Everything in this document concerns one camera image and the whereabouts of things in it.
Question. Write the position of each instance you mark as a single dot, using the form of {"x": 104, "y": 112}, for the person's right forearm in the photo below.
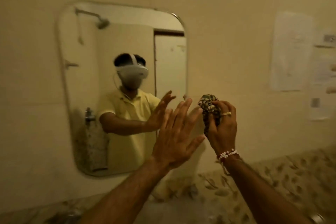
{"x": 262, "y": 192}

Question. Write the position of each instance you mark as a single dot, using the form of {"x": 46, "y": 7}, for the person's right thumb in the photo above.
{"x": 212, "y": 129}

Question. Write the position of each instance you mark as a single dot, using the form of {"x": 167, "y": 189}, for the checked green cleaning cloth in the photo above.
{"x": 207, "y": 108}

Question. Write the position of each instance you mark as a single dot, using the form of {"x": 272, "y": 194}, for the person's left middle finger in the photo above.
{"x": 183, "y": 115}

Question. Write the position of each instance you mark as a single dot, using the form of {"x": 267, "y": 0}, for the person's left hand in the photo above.
{"x": 172, "y": 143}

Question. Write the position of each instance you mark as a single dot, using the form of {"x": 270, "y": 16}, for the person's left thumb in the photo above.
{"x": 194, "y": 144}

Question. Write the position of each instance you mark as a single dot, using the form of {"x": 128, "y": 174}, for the person's right hand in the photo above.
{"x": 224, "y": 133}

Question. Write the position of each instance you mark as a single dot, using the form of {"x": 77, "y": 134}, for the person's left little finger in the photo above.
{"x": 166, "y": 121}

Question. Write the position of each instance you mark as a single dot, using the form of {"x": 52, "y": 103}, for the rounded wall mirror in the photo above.
{"x": 86, "y": 87}

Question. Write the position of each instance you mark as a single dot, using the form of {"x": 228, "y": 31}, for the person's left forearm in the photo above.
{"x": 126, "y": 195}

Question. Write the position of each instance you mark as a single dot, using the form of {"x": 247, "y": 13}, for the large white paper sheet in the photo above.
{"x": 291, "y": 50}

